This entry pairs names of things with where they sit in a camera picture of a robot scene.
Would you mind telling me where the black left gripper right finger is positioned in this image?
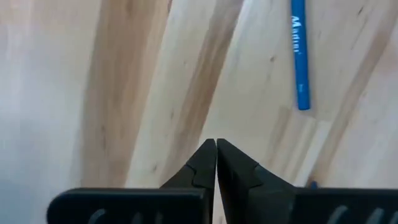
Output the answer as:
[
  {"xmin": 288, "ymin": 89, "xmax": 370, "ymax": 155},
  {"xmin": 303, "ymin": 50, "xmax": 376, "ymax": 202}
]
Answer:
[{"xmin": 216, "ymin": 138, "xmax": 296, "ymax": 224}]

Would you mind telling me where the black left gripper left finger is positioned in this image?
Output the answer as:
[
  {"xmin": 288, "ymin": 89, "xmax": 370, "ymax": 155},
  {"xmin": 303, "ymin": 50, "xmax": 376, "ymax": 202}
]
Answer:
[{"xmin": 160, "ymin": 138, "xmax": 218, "ymax": 224}]

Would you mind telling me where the blue pen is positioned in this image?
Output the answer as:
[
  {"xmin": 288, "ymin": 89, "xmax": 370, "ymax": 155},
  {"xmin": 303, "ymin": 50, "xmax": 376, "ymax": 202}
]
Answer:
[{"xmin": 290, "ymin": 0, "xmax": 312, "ymax": 111}]

